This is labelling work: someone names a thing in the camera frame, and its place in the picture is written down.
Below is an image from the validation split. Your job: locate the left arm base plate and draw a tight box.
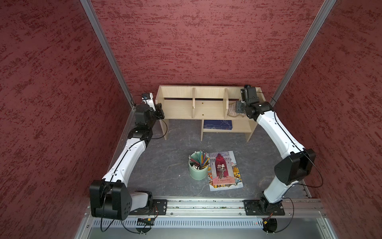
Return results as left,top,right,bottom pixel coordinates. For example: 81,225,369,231
129,199,168,216

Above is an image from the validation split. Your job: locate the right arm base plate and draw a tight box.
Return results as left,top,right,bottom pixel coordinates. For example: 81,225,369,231
243,199,285,217

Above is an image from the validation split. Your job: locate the dark blue book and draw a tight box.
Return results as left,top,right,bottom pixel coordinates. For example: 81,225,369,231
204,120,233,130

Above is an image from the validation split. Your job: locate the coloured pencils bundle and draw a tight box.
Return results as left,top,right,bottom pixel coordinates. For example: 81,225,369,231
189,151,210,170

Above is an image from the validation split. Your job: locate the aluminium mounting rail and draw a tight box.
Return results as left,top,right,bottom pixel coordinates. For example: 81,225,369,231
86,197,327,219

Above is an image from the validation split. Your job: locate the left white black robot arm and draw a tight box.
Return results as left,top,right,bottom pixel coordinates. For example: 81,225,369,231
90,101,165,220

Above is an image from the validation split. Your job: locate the light wooden bookshelf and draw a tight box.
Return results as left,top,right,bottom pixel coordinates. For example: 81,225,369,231
155,86,258,141

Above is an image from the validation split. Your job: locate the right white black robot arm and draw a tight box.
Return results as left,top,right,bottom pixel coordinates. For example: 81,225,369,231
236,85,316,214

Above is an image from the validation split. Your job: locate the colourful illustrated book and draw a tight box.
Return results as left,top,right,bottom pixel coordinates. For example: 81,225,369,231
208,151,244,192

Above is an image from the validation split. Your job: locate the fluffy beige pink cloth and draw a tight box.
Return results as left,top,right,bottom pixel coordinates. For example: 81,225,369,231
227,102,246,118

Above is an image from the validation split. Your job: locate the green pencil cup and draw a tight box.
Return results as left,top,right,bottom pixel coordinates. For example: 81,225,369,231
188,162,208,180

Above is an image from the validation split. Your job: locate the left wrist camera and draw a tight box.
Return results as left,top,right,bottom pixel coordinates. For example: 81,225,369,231
142,93,156,111

